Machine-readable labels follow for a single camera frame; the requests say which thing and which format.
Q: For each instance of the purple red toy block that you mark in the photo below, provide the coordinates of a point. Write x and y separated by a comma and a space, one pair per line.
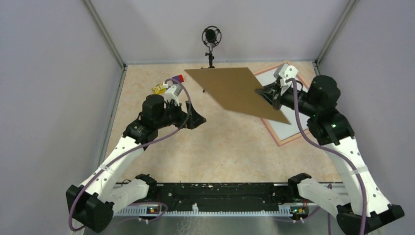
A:
179, 78

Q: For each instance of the brown cardboard backing board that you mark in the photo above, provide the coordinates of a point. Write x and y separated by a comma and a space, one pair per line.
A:
234, 89

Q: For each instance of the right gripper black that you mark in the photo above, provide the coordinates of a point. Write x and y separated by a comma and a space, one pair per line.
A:
273, 94

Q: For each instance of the pink wooden picture frame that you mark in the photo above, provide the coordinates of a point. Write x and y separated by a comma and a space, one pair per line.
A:
278, 139

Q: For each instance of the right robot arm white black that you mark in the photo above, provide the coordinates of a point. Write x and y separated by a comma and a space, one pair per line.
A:
365, 209

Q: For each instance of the black microphone on tripod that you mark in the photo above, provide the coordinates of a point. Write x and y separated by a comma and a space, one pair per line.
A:
211, 37

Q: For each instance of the yellow owl toy block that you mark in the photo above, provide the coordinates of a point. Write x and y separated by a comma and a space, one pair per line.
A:
158, 89

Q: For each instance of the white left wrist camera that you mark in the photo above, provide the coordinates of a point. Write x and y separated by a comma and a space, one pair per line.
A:
171, 93

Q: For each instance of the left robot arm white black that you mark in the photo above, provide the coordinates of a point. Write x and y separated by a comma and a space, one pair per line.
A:
94, 202

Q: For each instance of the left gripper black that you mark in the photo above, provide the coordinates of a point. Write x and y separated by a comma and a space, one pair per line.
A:
181, 114

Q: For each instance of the blue landscape photo print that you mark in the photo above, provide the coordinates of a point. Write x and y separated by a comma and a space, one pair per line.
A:
288, 129

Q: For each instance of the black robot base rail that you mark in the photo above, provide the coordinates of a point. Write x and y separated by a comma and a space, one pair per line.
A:
227, 197

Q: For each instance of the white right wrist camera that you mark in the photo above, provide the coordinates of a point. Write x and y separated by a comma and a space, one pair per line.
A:
283, 73

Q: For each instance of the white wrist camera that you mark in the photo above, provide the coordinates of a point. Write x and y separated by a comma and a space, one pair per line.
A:
283, 73
171, 93

